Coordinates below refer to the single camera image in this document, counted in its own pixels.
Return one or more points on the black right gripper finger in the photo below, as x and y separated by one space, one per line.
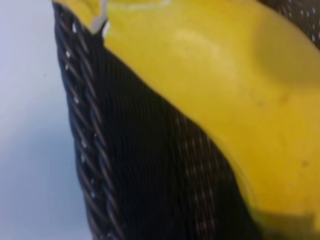
285 227

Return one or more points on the yellow banana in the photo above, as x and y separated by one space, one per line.
225 87

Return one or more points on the dark brown wicker basket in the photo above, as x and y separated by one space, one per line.
150 162

